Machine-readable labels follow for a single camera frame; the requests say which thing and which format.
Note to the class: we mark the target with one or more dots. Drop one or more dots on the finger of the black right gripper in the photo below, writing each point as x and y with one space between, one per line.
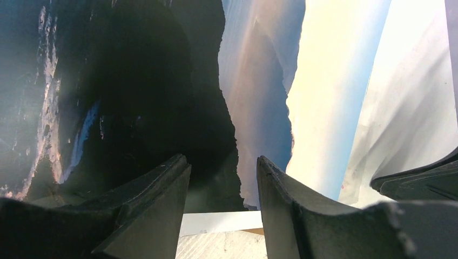
436 181

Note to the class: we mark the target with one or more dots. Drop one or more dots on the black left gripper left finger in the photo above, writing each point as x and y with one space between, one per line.
140 219

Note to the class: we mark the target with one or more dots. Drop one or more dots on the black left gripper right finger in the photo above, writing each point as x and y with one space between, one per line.
299 222

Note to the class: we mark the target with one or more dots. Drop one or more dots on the landscape photo print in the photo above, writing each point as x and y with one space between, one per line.
97 93

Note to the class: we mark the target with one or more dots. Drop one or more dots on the brown cardboard backing board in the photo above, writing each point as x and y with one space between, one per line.
258 231

